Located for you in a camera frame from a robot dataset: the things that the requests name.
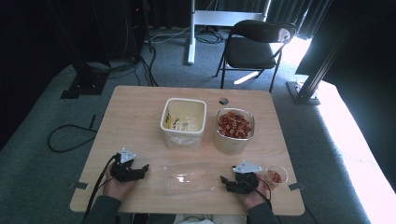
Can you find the black aluminium profile stand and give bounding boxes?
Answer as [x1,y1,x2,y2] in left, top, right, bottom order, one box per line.
[285,12,356,106]

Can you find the black folding chair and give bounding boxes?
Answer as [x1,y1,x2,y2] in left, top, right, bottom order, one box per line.
[214,19,298,93]

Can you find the bundle of floor cables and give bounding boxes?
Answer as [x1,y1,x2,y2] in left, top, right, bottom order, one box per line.
[87,24,227,88]

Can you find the black stand with base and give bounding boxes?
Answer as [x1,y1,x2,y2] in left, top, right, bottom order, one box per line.
[46,0,111,100]

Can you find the grey tape strip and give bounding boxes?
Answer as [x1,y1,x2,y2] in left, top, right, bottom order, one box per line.
[288,182,308,191]
[66,181,90,190]

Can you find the red ring snacks in cup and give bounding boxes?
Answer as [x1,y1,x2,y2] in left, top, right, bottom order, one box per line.
[266,170,283,185]

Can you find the glass jar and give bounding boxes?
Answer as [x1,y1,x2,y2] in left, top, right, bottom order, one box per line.
[213,106,257,156]

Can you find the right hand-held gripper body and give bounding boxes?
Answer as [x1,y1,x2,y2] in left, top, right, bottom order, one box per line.
[232,160,263,195]

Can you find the yellow packet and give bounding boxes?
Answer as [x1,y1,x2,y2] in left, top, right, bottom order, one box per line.
[163,109,174,130]

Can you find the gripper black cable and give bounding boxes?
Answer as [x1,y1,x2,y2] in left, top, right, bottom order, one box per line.
[83,153,121,220]
[242,174,273,210]

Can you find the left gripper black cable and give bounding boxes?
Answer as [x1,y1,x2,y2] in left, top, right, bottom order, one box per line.
[83,153,121,220]

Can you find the clear plastic bag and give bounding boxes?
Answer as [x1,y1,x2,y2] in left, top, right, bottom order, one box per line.
[163,162,217,198]

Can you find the white square plastic container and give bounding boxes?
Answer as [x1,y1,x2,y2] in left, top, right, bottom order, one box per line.
[159,97,208,152]

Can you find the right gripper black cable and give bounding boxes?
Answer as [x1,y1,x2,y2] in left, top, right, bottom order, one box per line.
[242,174,273,210]

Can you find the person's left hand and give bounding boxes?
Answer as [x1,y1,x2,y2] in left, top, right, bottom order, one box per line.
[102,163,136,203]

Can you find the person's right hand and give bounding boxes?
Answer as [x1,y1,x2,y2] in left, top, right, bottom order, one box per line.
[242,177,276,211]

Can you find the small clear plastic cup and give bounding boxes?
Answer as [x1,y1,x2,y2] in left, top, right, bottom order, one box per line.
[263,163,290,191]

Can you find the white desk frame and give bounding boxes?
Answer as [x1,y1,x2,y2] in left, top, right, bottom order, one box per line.
[187,0,273,65]

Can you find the pile of red ring snacks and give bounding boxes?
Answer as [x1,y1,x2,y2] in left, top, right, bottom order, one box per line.
[217,111,252,140]

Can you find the black looped floor cable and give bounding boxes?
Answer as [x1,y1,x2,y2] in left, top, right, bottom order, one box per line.
[47,114,99,154]

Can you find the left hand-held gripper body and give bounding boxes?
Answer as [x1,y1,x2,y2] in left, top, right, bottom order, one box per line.
[110,147,146,184]

